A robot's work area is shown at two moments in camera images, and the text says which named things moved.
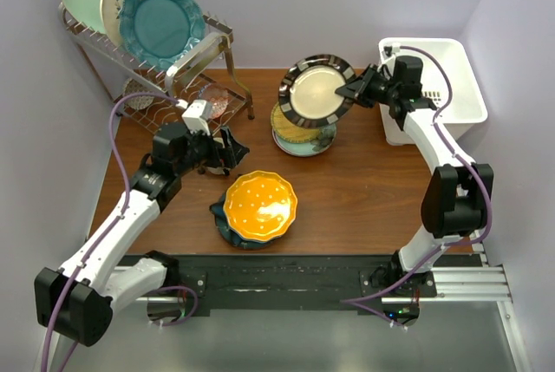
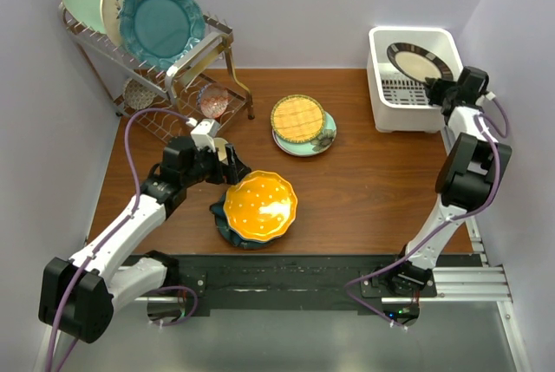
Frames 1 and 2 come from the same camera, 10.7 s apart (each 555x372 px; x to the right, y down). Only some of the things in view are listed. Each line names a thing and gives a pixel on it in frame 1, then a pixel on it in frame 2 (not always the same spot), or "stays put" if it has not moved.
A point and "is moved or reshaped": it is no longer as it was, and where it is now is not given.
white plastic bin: [466, 107] is moved or reshaped
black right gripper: [360, 88] to [433, 86]
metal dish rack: [204, 68] stays put
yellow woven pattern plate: [289, 131] stays put
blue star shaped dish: [217, 209] stays put
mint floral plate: [320, 142] stays put
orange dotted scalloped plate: [259, 206] stays put
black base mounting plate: [295, 282] stays put
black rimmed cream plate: [308, 94] to [418, 62]
